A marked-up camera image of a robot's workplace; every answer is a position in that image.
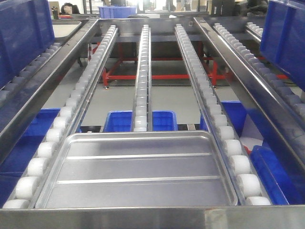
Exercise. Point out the blue bin below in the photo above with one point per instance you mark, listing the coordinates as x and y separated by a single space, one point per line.
282 183
16 162
120 121

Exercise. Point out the steel front shelf rail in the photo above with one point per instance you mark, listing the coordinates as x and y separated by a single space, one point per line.
238 217

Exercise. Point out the distant blue crate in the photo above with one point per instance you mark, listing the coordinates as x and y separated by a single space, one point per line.
116 12

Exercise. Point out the blue bin below centre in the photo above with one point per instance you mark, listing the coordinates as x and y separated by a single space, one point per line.
120 121

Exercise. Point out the ribbed silver metal tray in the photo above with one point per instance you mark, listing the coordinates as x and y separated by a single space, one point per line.
148 169

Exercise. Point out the steel divider rail left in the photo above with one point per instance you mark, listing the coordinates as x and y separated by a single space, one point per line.
18 111

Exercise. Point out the right white roller track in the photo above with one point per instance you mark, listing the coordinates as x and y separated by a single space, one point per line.
244 178

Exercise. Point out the far right roller track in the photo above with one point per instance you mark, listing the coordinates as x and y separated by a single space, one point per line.
284 91

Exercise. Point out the steel divider rail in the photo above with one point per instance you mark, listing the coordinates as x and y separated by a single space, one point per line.
279 124
18 111

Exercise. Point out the grey tray far left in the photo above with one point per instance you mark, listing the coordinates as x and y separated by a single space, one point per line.
65 28

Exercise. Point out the centre white roller track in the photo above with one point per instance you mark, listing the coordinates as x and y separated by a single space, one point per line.
142 119

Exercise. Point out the steel divider rail right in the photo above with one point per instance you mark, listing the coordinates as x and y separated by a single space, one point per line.
279 124

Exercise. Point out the white roller track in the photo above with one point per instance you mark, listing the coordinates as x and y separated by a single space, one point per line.
142 119
244 178
29 185

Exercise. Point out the blue bin upper right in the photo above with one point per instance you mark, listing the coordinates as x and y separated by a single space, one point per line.
283 39

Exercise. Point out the red metal cart frame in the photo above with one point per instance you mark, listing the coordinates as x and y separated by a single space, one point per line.
166 63

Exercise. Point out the blue bin upper left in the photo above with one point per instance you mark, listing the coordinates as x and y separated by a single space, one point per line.
25 32

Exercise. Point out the blue bin below left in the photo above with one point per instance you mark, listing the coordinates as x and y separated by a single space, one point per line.
16 162

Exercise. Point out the left white roller track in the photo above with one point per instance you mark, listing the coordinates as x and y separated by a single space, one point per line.
29 185

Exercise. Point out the blue bin below right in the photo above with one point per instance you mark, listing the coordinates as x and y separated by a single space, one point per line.
282 183

